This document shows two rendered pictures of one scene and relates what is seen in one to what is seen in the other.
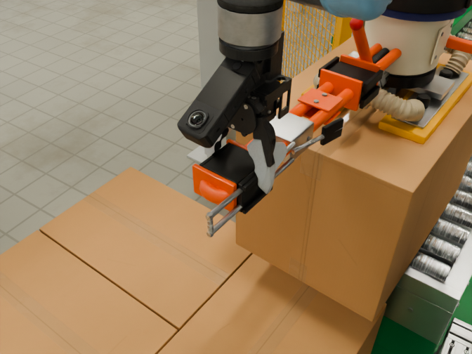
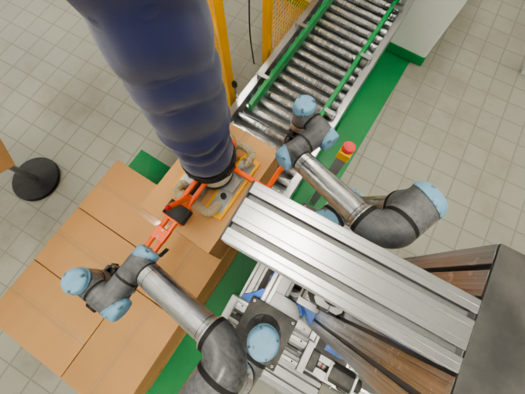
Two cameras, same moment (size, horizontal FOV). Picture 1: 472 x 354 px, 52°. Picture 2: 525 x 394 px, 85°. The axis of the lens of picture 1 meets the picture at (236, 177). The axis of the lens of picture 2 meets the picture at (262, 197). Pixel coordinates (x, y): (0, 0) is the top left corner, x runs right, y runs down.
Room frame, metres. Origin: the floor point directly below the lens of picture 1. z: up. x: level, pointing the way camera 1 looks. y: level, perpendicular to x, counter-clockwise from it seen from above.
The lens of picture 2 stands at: (0.51, -0.54, 2.39)
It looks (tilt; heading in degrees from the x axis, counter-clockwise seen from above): 74 degrees down; 354
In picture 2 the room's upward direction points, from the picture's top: 1 degrees clockwise
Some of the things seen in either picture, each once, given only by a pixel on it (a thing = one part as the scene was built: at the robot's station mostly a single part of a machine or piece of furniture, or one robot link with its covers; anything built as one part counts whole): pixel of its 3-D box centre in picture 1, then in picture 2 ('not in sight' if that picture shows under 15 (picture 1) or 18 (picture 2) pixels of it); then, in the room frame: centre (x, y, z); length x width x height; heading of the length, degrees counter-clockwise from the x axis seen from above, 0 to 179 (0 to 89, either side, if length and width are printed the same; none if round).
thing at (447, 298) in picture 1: (338, 244); not in sight; (0.97, -0.30, 0.58); 0.70 x 0.03 x 0.06; 53
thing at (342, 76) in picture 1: (349, 81); (177, 212); (0.81, -0.21, 1.20); 0.10 x 0.08 x 0.06; 52
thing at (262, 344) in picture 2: not in sight; (262, 342); (0.29, -0.53, 1.20); 0.13 x 0.12 x 0.14; 140
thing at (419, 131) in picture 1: (433, 93); (232, 184); (0.95, -0.44, 1.10); 0.34 x 0.10 x 0.05; 142
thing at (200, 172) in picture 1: (231, 174); not in sight; (0.54, 0.01, 1.20); 0.08 x 0.07 x 0.05; 142
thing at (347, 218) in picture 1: (366, 159); (217, 190); (1.00, -0.34, 0.87); 0.60 x 0.40 x 0.40; 142
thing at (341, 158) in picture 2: not in sight; (326, 181); (1.13, -1.05, 0.50); 0.07 x 0.07 x 1.00; 53
